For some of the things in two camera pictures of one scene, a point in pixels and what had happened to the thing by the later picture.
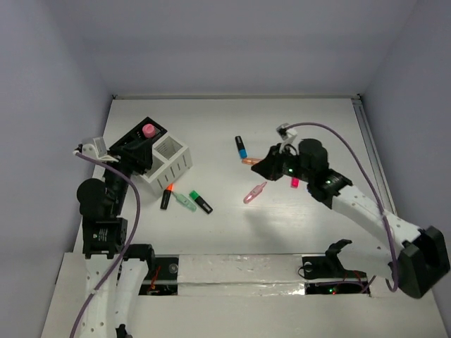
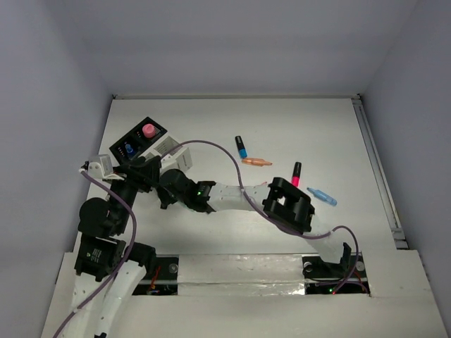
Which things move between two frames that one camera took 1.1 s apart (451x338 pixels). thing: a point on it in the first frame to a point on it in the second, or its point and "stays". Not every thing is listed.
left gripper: x=130 y=152 to x=137 y=172
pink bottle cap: x=149 y=131 stays
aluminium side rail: x=373 y=155 stays
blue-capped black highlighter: x=242 y=149 stays
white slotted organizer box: x=170 y=160 stays
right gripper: x=268 y=167 to x=165 y=196
